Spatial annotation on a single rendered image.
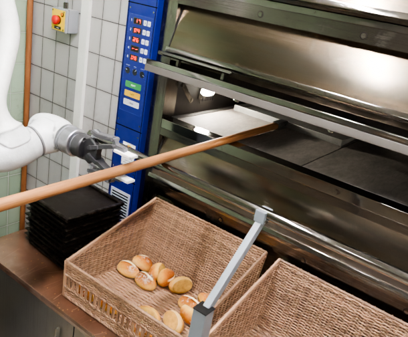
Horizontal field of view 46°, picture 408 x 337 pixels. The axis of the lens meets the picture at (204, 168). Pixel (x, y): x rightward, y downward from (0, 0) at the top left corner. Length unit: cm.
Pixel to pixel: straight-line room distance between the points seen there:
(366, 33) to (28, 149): 105
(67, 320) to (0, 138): 70
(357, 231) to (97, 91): 127
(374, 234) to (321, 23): 69
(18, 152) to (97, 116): 82
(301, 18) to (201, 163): 67
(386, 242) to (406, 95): 47
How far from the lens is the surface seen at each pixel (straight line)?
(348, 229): 166
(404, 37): 151
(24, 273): 199
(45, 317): 193
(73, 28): 228
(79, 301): 181
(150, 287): 189
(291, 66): 162
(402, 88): 151
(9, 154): 147
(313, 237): 127
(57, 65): 243
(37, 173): 270
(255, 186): 178
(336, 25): 157
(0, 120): 149
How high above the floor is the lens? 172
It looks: 21 degrees down
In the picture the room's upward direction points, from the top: 10 degrees clockwise
